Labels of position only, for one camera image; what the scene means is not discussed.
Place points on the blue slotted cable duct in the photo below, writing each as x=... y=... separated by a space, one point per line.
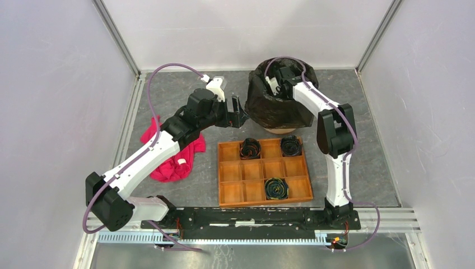
x=155 y=237

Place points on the orange plastic trash bin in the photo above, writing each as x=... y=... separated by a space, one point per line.
x=280 y=131

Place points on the aluminium frame rail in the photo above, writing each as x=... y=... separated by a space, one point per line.
x=363 y=219

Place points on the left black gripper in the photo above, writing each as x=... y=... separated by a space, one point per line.
x=228 y=119

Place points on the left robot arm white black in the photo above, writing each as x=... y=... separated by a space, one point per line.
x=108 y=196

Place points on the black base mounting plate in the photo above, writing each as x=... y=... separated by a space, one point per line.
x=253 y=222

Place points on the black plastic trash bag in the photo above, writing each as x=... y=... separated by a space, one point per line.
x=277 y=111

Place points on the orange wooden compartment tray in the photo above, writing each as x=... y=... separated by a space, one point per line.
x=241 y=182

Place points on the red crumpled cloth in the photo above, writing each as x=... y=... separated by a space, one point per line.
x=179 y=166

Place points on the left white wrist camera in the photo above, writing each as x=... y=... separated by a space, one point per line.
x=216 y=85

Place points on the black dotted rolled tie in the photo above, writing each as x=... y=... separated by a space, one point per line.
x=290 y=146

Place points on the black orange rolled tie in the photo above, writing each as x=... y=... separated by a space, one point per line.
x=250 y=149

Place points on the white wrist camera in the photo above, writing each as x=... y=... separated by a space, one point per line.
x=216 y=85
x=273 y=85

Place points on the blue yellow rolled tie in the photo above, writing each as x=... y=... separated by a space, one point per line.
x=276 y=189

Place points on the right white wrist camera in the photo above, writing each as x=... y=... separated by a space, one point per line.
x=273 y=85

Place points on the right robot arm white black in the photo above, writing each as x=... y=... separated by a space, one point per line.
x=336 y=137

